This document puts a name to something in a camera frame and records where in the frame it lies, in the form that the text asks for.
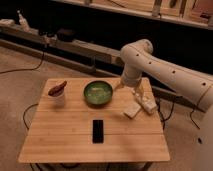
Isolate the black phone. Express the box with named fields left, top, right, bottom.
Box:
left=92, top=120, right=104, bottom=143

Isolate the brown sausage in cup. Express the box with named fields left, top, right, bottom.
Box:
left=48, top=81, right=67, bottom=96

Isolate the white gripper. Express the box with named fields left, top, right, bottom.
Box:
left=114, top=75, right=144, bottom=96

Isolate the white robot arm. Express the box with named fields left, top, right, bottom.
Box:
left=120, top=39, right=213, bottom=171

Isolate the green bowl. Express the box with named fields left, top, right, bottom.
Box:
left=83, top=80, right=113, bottom=105

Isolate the white spray bottle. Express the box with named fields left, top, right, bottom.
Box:
left=17, top=11, right=30, bottom=32

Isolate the black cable at table right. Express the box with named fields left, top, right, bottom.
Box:
left=155, top=95, right=183, bottom=131

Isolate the white cup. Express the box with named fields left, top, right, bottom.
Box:
left=48, top=90, right=65, bottom=107

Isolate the wooden table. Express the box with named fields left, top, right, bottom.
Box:
left=18, top=78, right=170, bottom=163

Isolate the black round device on ledge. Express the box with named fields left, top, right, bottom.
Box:
left=57, top=28, right=75, bottom=42

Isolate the black cable on floor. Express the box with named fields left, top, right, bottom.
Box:
left=0, top=49, right=46, bottom=75

